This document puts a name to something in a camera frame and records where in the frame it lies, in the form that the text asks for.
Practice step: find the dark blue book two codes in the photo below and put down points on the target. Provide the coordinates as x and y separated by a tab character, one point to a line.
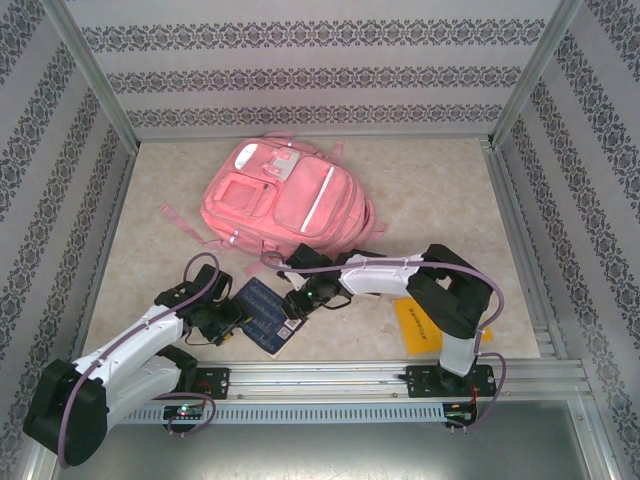
265	320

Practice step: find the pink school backpack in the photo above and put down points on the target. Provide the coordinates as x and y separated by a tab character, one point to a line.
300	200

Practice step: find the yellow book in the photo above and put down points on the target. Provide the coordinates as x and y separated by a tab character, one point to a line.
420	330

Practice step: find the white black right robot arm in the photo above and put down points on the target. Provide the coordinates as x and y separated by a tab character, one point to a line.
375	275

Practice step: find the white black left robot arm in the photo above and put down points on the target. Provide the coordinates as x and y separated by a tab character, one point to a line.
130	340

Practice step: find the left controller board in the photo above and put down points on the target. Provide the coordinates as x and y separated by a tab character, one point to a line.
185	412

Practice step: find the controller board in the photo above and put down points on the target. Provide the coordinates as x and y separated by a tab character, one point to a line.
185	412
457	412

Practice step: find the right controller board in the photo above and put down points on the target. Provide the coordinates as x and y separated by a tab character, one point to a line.
457	412

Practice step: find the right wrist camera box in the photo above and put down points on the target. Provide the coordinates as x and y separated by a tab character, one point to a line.
296	281

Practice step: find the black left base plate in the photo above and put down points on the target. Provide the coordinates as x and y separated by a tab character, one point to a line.
217	382

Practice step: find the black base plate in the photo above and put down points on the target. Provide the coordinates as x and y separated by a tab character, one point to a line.
417	382
217	382

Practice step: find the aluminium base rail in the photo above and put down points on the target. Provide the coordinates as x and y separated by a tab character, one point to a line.
320	380

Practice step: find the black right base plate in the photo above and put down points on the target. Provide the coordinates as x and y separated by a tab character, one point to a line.
417	382

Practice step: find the aluminium left side rail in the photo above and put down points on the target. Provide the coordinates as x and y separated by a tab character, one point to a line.
119	200

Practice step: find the aluminium right side rail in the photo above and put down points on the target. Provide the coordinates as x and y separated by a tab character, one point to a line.
510	200

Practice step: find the aluminium left frame post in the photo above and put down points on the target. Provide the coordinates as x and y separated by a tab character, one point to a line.
95	75

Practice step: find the aluminium frame post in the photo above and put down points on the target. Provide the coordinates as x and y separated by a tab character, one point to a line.
531	75
95	75

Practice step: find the aluminium right frame post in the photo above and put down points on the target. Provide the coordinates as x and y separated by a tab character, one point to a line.
531	75

